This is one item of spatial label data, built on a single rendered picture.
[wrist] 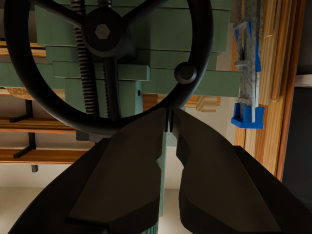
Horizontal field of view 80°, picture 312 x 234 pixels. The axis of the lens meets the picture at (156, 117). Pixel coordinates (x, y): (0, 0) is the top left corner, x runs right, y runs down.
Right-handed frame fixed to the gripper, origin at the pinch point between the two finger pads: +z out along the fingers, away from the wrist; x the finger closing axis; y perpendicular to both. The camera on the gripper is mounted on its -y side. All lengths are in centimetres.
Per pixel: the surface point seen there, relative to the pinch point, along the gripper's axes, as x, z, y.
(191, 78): 2.5, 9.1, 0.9
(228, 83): 14.6, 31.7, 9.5
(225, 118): 102, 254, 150
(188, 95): 3.1, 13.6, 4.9
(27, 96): -36, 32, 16
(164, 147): 1, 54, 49
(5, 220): -192, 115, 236
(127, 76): -7.3, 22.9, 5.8
